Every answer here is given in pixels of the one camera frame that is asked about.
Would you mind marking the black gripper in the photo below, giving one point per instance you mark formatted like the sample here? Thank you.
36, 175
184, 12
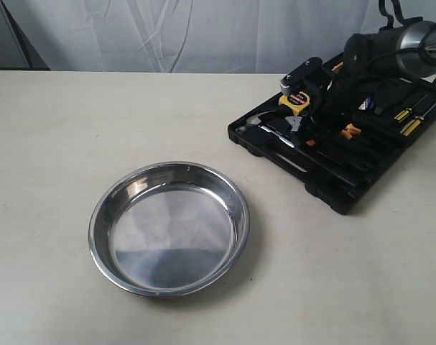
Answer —
327, 113

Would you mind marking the steel adjustable wrench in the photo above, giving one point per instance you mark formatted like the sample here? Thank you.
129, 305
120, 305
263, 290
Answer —
295, 123

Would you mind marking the black plastic tool case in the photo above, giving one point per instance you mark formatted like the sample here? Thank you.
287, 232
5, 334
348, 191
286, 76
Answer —
337, 170

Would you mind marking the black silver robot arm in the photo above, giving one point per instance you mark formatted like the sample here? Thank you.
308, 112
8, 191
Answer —
406, 51

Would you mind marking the yellow tape measure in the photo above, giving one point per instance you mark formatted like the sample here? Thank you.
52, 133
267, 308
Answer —
298, 103

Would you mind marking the steel claw hammer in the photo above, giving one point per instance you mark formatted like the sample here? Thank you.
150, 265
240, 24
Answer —
256, 121

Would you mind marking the yellow black screwdriver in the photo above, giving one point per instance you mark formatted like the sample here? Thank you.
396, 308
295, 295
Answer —
404, 113
413, 124

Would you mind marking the white backdrop curtain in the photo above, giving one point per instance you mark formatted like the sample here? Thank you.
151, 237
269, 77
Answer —
190, 36

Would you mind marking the round steel bowl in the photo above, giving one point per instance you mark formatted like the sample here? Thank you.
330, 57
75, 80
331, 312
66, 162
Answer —
169, 229

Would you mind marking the orange handled pliers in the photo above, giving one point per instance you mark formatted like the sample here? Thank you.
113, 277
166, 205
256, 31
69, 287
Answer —
350, 131

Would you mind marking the black wrist camera with silver lens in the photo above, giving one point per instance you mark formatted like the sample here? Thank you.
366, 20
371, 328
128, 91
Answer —
312, 77

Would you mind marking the dark vertical frame post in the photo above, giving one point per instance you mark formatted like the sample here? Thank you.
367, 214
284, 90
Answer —
32, 58

